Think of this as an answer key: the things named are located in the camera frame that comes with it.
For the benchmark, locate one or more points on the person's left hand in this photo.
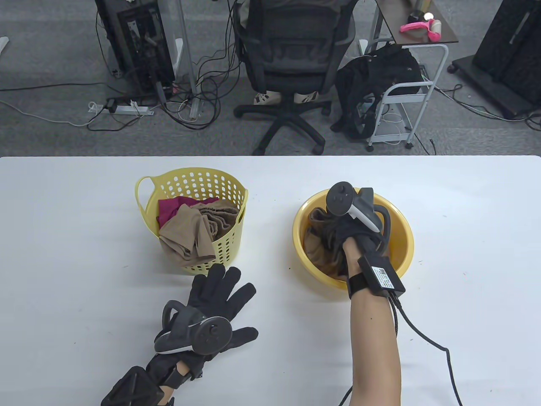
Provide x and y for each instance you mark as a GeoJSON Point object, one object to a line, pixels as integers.
{"type": "Point", "coordinates": [211, 296]}

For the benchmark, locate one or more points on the person's right hand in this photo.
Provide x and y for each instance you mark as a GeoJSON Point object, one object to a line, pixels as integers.
{"type": "Point", "coordinates": [338, 232]}

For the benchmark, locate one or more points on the brown shorts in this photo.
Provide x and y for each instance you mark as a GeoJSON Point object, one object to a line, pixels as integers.
{"type": "Point", "coordinates": [186, 228]}
{"type": "Point", "coordinates": [315, 249]}

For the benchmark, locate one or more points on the maroon shorts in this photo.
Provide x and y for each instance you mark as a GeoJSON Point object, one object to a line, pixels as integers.
{"type": "Point", "coordinates": [169, 209]}

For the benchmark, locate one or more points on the person's right forearm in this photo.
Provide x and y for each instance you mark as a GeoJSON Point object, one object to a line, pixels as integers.
{"type": "Point", "coordinates": [374, 338]}

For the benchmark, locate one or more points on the person's left forearm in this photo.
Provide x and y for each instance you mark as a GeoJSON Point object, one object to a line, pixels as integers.
{"type": "Point", "coordinates": [167, 393]}

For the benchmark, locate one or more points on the black right hand controller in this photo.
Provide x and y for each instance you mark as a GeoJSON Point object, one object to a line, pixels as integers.
{"type": "Point", "coordinates": [340, 198]}

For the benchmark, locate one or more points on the black hand controller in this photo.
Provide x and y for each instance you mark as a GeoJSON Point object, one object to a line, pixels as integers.
{"type": "Point", "coordinates": [340, 198]}
{"type": "Point", "coordinates": [211, 334]}

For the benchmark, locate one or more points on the black left hand controller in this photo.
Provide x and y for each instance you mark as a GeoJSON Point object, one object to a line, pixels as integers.
{"type": "Point", "coordinates": [211, 334]}

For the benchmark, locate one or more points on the black battery pack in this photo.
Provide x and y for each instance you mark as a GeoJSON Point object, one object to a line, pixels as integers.
{"type": "Point", "coordinates": [380, 275]}

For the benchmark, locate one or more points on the yellow plastic basin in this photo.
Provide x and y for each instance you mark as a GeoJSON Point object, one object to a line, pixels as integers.
{"type": "Point", "coordinates": [401, 249]}

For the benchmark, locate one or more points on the yellow perforated plastic basket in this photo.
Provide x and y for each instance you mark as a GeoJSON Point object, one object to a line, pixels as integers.
{"type": "Point", "coordinates": [151, 205]}

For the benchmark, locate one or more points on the white rolling cart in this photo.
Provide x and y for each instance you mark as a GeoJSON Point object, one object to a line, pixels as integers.
{"type": "Point", "coordinates": [405, 99]}

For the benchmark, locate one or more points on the black backpack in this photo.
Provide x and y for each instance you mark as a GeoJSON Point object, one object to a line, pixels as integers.
{"type": "Point", "coordinates": [372, 76]}

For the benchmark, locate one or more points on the black office chair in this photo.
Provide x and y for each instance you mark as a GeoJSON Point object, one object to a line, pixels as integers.
{"type": "Point", "coordinates": [291, 46]}

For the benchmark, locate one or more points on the white power strip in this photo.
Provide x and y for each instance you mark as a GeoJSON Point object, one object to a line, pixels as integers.
{"type": "Point", "coordinates": [127, 109]}

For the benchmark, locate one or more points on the black power adapter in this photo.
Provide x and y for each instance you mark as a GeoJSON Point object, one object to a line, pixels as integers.
{"type": "Point", "coordinates": [112, 105]}

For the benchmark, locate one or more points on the white desk leg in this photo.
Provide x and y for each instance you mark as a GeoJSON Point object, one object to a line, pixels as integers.
{"type": "Point", "coordinates": [190, 63]}

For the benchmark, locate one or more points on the black round lamp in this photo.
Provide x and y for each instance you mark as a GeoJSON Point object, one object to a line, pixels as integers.
{"type": "Point", "coordinates": [416, 17]}

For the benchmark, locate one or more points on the black cabinet on casters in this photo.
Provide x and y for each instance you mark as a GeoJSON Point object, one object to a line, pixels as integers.
{"type": "Point", "coordinates": [507, 55]}

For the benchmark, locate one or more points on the black computer tower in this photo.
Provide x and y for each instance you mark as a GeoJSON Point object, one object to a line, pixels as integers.
{"type": "Point", "coordinates": [139, 42]}

